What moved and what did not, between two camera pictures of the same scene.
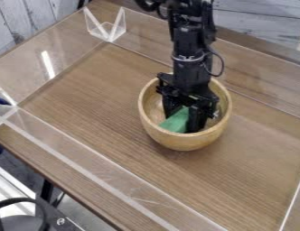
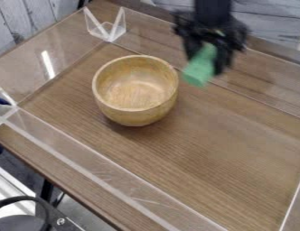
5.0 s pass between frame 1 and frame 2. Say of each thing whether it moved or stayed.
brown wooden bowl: moved
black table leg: stayed
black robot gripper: moved
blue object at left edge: stayed
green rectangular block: moved
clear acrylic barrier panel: stayed
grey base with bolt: stayed
